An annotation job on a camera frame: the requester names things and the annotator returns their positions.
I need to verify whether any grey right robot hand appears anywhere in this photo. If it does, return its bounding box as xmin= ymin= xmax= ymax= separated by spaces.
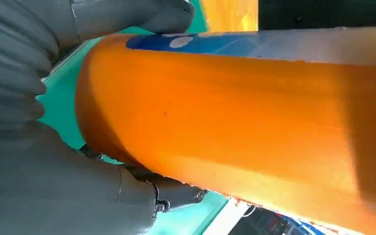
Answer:
xmin=0 ymin=0 xmax=208 ymax=235

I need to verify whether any yellow plastic sheet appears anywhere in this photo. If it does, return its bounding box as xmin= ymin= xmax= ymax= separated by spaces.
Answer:
xmin=199 ymin=0 xmax=259 ymax=33

